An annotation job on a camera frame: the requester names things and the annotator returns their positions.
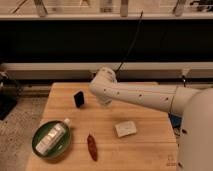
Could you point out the white sponge block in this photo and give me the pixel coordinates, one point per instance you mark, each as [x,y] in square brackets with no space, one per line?
[125,128]

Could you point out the white plastic bottle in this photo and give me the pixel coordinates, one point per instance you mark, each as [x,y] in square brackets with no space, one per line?
[52,136]

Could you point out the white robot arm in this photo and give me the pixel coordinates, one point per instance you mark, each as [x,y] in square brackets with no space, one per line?
[194,106]

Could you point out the green round plate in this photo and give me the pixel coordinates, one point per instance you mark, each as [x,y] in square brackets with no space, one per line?
[63,143]

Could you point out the black eraser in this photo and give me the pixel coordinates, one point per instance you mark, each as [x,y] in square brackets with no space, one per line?
[79,99]

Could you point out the blue connector plug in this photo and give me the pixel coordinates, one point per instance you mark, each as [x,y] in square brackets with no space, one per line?
[175,121]

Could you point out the black equipment at left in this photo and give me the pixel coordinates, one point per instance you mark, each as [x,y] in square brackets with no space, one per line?
[7,102]

